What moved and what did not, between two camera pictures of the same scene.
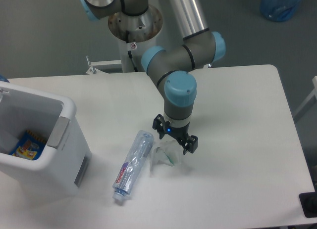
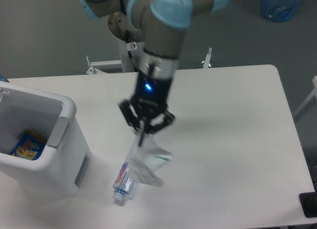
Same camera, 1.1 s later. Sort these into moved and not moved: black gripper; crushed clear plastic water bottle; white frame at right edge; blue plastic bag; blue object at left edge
Moved: black gripper
Not moved: white frame at right edge; crushed clear plastic water bottle; blue object at left edge; blue plastic bag
